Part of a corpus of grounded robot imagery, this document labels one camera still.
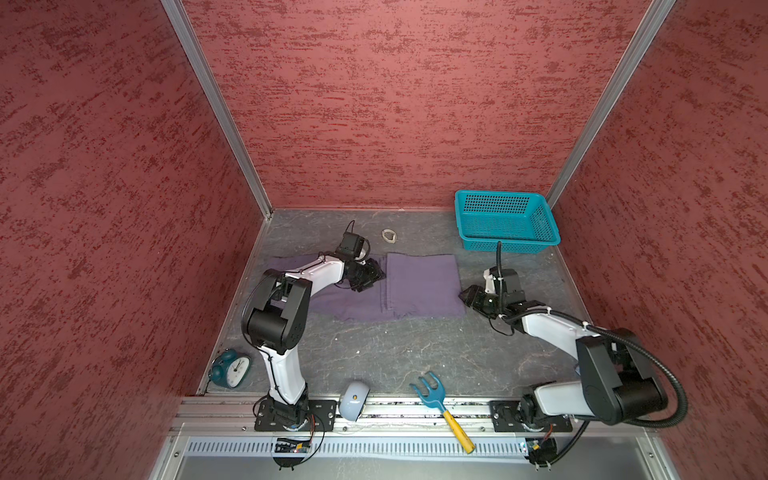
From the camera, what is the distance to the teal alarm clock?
2.47 ft

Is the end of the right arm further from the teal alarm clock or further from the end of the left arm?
the teal alarm clock

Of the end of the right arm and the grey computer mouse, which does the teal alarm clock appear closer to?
the grey computer mouse
